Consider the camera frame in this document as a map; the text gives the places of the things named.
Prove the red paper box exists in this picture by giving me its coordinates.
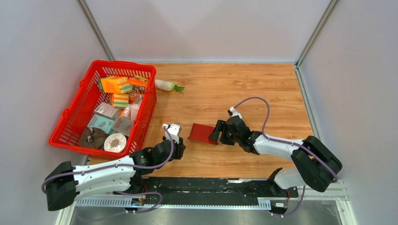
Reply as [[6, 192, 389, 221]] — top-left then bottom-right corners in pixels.
[[188, 123, 218, 145]]

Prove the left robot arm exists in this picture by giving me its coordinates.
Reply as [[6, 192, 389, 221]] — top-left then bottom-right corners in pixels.
[[42, 137, 186, 211]]

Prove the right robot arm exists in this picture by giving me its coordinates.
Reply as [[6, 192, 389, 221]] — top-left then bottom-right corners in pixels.
[[209, 116, 343, 196]]

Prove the orange snack box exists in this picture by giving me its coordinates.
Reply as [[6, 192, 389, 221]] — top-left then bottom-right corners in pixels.
[[128, 76, 148, 104]]

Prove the white tape roll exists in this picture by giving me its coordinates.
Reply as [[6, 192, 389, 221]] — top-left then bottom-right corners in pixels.
[[104, 133, 127, 153]]

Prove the grey pink packet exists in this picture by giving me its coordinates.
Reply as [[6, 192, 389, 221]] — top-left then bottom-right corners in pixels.
[[112, 116, 134, 136]]

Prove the pink white carton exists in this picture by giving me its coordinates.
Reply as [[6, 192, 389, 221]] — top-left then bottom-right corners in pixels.
[[121, 99, 142, 121]]

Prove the white radish toy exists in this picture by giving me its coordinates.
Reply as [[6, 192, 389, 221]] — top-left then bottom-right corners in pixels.
[[155, 79, 185, 93]]

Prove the teal packet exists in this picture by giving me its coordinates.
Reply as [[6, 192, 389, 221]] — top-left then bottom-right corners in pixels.
[[87, 114, 114, 135]]

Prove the orange sponge pack lower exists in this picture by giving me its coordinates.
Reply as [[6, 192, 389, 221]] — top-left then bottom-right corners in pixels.
[[109, 93, 129, 109]]

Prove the orange sponge pack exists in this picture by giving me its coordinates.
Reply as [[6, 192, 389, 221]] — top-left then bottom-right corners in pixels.
[[97, 77, 132, 94], [109, 93, 129, 109]]

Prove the brown pouch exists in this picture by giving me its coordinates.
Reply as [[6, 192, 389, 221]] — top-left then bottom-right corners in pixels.
[[77, 127, 108, 150]]

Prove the orange sponge pack upper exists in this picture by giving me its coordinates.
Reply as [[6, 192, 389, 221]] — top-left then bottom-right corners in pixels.
[[97, 77, 132, 94]]

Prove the red plastic basket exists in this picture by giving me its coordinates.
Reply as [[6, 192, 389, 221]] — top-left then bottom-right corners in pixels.
[[48, 60, 157, 160]]

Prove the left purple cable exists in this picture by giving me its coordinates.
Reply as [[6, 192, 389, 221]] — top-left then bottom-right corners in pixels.
[[41, 124, 176, 215]]

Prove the purple cable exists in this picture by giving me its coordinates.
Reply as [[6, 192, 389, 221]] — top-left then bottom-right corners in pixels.
[[41, 124, 176, 215], [228, 97, 339, 218]]

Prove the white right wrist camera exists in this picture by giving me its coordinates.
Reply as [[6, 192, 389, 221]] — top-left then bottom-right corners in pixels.
[[227, 106, 242, 119]]

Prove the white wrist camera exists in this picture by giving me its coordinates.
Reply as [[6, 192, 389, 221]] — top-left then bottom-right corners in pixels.
[[162, 123, 182, 144], [227, 106, 242, 119]]

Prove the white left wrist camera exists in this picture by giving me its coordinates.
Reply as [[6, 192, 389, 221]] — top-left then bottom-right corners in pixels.
[[162, 123, 182, 144]]

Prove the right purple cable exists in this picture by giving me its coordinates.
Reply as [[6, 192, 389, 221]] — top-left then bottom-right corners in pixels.
[[228, 97, 339, 218]]

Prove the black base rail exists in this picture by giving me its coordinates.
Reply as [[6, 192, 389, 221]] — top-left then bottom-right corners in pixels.
[[112, 176, 299, 207]]

